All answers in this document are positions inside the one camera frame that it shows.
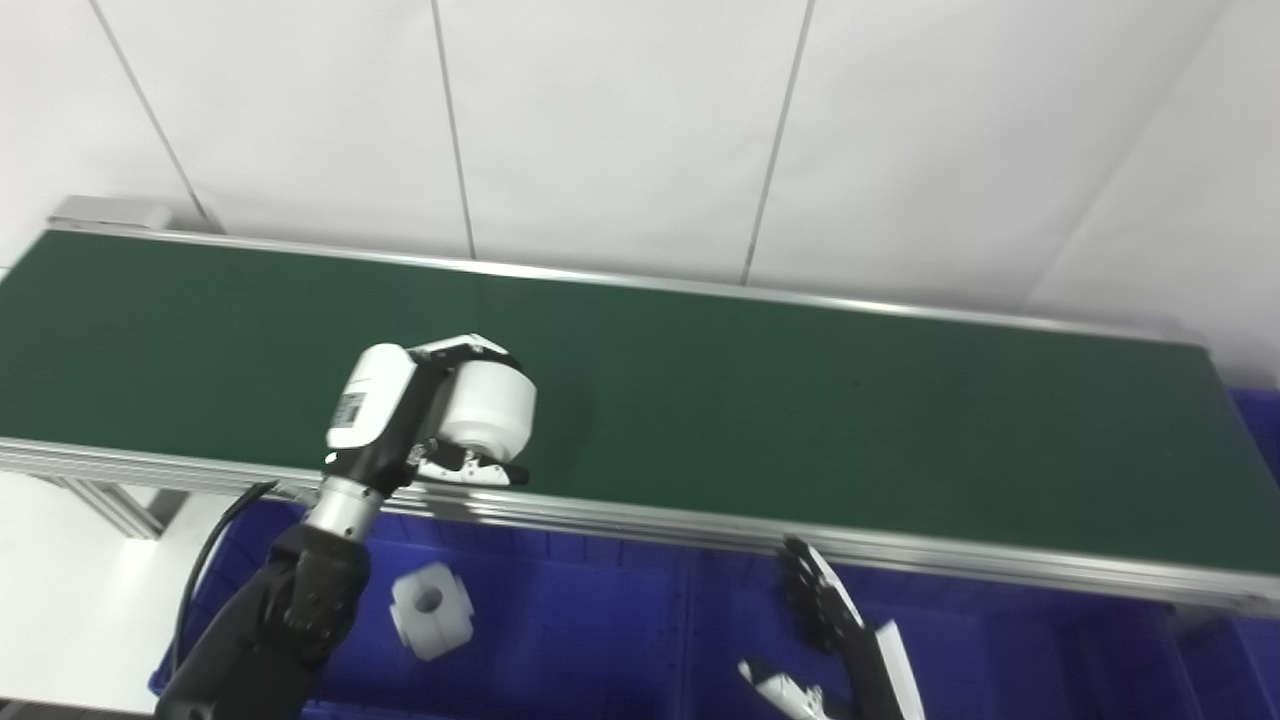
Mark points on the green conveyor belt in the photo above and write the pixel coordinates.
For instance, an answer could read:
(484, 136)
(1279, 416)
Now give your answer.
(800, 440)
(700, 525)

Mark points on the white round plastic part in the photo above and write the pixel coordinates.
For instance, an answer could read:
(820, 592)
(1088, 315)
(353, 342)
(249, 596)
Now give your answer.
(495, 410)

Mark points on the white notched plastic part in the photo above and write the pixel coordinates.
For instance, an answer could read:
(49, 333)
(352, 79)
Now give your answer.
(430, 615)

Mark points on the blue plastic bin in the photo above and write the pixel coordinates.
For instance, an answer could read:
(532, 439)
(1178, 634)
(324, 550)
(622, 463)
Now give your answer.
(1020, 650)
(1250, 660)
(560, 640)

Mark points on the aluminium conveyor support leg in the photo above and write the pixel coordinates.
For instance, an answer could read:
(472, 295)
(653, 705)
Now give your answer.
(115, 505)

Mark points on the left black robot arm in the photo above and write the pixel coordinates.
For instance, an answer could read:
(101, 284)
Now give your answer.
(280, 620)

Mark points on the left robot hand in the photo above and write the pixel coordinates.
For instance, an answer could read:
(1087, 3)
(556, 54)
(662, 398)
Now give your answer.
(375, 410)

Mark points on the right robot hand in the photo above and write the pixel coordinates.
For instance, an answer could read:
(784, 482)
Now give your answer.
(870, 670)

